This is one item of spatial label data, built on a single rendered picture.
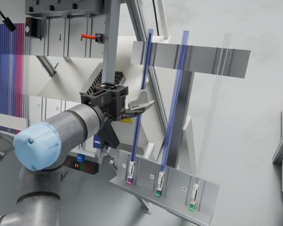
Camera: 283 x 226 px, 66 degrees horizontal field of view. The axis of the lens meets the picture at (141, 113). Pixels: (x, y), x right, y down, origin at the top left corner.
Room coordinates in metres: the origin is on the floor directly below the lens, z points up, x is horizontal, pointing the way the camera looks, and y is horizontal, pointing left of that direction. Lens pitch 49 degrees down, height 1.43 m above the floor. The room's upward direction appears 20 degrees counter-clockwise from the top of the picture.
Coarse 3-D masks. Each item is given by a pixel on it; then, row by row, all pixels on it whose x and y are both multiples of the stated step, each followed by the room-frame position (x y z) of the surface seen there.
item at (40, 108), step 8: (32, 96) 0.83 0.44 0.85; (32, 104) 0.81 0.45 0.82; (40, 104) 0.79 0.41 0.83; (48, 104) 0.76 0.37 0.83; (56, 104) 0.74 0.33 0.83; (64, 104) 0.71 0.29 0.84; (72, 104) 0.69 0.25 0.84; (32, 112) 0.79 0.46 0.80; (40, 112) 0.76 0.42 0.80; (48, 112) 0.74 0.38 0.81; (56, 112) 0.72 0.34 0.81; (32, 120) 0.77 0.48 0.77; (40, 120) 0.74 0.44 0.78; (80, 144) 0.57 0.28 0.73; (88, 144) 0.55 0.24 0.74; (96, 152) 0.51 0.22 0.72
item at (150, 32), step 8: (152, 32) 0.59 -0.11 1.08; (144, 64) 0.54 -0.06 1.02; (144, 72) 0.53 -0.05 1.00; (144, 80) 0.51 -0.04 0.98; (144, 88) 0.50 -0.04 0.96; (136, 120) 0.45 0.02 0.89; (136, 128) 0.44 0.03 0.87; (136, 136) 0.42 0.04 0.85; (136, 144) 0.40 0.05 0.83; (136, 152) 0.39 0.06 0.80
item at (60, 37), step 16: (0, 0) 1.22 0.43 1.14; (16, 0) 1.15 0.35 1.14; (0, 16) 1.18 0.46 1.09; (16, 16) 1.11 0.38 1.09; (80, 16) 0.89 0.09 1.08; (96, 16) 0.84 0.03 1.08; (48, 32) 0.95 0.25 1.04; (64, 32) 0.89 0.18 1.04; (80, 32) 0.85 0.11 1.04; (96, 32) 0.80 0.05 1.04; (32, 48) 0.96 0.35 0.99; (48, 48) 0.91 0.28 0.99; (64, 48) 0.86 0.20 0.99; (80, 48) 0.81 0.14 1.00; (96, 48) 0.77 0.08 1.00
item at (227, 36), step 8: (224, 40) 0.44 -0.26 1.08; (224, 48) 0.43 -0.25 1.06; (224, 56) 0.41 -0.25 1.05; (224, 64) 0.40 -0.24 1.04; (216, 80) 0.39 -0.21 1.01; (216, 88) 0.37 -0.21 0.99; (216, 96) 0.36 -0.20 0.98; (216, 104) 0.35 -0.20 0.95; (208, 120) 0.33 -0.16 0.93; (208, 128) 0.32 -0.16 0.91; (208, 136) 0.30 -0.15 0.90; (200, 152) 0.28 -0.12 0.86; (200, 160) 0.27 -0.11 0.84; (200, 168) 0.25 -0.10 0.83; (200, 176) 0.24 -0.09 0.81; (192, 208) 0.19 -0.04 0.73
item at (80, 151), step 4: (0, 132) 0.82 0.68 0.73; (4, 132) 0.80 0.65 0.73; (8, 132) 0.79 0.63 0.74; (76, 148) 0.56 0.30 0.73; (76, 152) 0.54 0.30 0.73; (80, 152) 0.53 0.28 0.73; (84, 152) 0.52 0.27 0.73; (88, 152) 0.51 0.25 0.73; (92, 152) 0.51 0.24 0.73; (92, 156) 0.49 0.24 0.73
